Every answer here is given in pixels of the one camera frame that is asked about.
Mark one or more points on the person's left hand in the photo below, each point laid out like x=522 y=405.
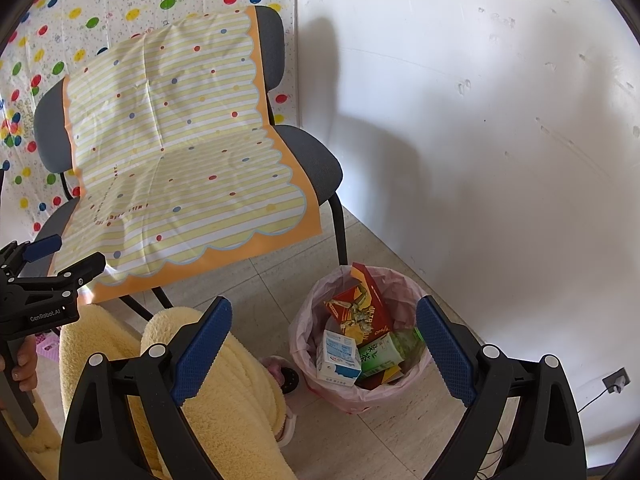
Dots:
x=26 y=367

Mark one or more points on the red yellow carton box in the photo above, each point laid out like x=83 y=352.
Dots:
x=370 y=305

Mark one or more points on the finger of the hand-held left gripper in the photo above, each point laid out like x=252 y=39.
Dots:
x=42 y=249
x=85 y=267

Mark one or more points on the pink slipper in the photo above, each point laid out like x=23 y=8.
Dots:
x=280 y=372
x=287 y=430

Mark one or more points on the grey padded chair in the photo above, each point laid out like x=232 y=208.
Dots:
x=310 y=160

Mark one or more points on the white blue milk carton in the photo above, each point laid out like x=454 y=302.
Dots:
x=337 y=360

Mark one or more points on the green drink carton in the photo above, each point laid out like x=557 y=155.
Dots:
x=380 y=355

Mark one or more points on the yellow striped plastic cloth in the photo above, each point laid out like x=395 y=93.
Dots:
x=175 y=110

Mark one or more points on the pink patterned mat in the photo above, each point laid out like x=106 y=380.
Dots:
x=50 y=345

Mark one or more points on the green plastic wrapper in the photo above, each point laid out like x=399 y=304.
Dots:
x=407 y=340

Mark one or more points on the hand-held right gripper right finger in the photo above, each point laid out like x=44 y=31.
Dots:
x=445 y=355

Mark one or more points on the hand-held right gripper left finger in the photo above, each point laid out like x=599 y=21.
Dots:
x=202 y=355

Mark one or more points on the trash bin with pink bag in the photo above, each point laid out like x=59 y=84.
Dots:
x=300 y=330

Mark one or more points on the white wall socket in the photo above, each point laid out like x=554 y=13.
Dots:
x=616 y=381

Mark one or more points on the person's yellow fleece pants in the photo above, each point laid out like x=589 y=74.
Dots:
x=240 y=400

